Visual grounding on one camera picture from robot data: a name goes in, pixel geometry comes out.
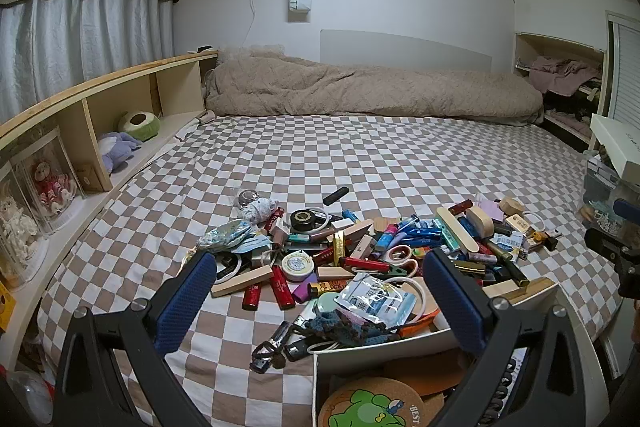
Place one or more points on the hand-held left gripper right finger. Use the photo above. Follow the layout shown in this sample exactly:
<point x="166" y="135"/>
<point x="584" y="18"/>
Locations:
<point x="452" y="302"/>

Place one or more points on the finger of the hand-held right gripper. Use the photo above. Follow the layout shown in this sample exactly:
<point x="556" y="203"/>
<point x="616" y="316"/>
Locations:
<point x="627" y="209"/>
<point x="606" y="244"/>

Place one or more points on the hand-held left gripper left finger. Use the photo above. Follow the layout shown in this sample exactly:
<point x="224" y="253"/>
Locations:
<point x="185" y="302"/>

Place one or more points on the white storage box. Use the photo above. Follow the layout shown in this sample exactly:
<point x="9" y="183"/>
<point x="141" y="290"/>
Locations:
<point x="345" y="357"/>

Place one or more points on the clear plastic bin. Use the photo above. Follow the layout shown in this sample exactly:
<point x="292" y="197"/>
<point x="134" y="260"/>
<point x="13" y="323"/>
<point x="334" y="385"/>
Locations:
<point x="600" y="187"/>

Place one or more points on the small wooden block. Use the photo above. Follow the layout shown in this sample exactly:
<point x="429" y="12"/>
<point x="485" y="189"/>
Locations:
<point x="242" y="283"/>

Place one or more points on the white flat box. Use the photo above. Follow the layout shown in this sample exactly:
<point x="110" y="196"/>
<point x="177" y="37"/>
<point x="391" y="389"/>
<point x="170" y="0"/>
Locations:
<point x="617" y="147"/>

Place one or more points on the long wooden block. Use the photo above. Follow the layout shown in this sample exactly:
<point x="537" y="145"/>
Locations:
<point x="515" y="287"/>

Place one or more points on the green mint packet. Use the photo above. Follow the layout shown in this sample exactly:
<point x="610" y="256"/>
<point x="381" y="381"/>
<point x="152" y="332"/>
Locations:
<point x="445" y="234"/>

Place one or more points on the wide wooden stick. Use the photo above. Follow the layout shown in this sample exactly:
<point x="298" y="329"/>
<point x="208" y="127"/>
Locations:
<point x="457" y="229"/>

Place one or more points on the brown flat pad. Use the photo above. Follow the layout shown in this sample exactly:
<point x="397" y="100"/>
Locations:
<point x="425" y="372"/>

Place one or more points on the floral face mask packet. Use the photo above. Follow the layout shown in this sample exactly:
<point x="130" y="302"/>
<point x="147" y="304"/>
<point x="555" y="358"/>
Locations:
<point x="225" y="237"/>

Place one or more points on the white blue foil sachet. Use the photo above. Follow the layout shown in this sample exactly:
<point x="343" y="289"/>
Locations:
<point x="372" y="299"/>

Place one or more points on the oval wooden box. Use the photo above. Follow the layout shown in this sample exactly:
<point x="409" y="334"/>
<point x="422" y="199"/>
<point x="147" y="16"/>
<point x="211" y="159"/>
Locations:
<point x="481" y="222"/>

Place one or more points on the cream printed box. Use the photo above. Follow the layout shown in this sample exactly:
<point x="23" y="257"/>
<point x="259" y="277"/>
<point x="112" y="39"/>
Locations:
<point x="517" y="223"/>

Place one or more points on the pile of colourful lighters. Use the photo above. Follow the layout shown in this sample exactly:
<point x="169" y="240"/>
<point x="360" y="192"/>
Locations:
<point x="282" y="289"/>

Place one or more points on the black metal clip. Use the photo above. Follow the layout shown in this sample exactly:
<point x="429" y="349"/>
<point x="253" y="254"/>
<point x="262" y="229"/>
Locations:
<point x="270" y="352"/>

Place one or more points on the white wardrobe shelf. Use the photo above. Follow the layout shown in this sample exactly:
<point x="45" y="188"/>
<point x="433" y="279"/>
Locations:
<point x="567" y="128"/>

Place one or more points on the purple sticky notes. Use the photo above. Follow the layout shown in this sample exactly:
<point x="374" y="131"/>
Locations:
<point x="492" y="208"/>

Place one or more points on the curved wooden piece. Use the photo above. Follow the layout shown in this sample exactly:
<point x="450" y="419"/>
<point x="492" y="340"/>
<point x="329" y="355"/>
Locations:
<point x="511" y="207"/>

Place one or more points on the dark blue crochet cloth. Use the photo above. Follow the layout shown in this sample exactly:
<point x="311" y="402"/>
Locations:
<point x="345" y="327"/>

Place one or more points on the patterned sock ball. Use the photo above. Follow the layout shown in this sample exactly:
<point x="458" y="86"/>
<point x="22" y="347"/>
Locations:
<point x="257" y="209"/>

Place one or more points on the round tin green label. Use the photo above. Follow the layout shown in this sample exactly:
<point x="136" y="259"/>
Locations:
<point x="297" y="266"/>

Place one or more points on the round metal tin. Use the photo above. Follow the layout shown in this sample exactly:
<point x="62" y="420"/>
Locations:
<point x="246" y="197"/>

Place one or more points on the pale green round case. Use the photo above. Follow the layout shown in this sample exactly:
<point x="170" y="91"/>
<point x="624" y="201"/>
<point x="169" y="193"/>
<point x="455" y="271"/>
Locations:
<point x="325" y="304"/>

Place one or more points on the white louvred door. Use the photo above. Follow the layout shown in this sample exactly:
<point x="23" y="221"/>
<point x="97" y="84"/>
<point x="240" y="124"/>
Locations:
<point x="627" y="67"/>

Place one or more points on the black tape roll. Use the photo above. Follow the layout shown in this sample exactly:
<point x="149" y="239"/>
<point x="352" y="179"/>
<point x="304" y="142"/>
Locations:
<point x="306" y="226"/>

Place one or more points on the pink folded clothes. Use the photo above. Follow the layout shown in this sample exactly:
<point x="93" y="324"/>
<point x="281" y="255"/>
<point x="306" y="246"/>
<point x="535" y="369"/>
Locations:
<point x="560" y="74"/>

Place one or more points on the small wooden box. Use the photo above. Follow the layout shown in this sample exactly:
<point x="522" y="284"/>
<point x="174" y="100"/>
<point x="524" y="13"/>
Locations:
<point x="89" y="178"/>

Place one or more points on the black USB stick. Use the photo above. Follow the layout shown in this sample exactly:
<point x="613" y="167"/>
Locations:
<point x="336" y="196"/>

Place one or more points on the purple plush toy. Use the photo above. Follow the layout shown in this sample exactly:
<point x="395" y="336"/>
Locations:
<point x="117" y="149"/>

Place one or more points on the checkered bed sheet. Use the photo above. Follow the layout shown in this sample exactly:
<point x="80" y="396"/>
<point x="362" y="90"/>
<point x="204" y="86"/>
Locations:
<point x="350" y="157"/>

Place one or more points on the yellow box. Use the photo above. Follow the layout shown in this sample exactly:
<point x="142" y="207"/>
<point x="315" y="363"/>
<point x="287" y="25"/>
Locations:
<point x="6" y="307"/>

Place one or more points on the red doll in clear case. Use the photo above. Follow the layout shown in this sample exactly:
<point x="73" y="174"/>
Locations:
<point x="47" y="187"/>

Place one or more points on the green plush toy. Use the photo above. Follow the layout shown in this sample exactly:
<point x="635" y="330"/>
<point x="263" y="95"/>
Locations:
<point x="140" y="125"/>

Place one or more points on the white doll in clear case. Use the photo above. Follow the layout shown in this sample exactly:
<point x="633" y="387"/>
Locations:
<point x="15" y="227"/>

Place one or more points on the wooden bedside shelf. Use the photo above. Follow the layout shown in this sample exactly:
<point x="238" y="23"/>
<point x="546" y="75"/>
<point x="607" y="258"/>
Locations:
<point x="175" y="87"/>

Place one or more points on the beige quilt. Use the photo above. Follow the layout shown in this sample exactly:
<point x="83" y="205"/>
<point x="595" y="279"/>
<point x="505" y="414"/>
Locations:
<point x="370" y="92"/>

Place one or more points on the white curtain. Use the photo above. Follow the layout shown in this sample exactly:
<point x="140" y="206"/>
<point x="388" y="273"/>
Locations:
<point x="85" y="42"/>

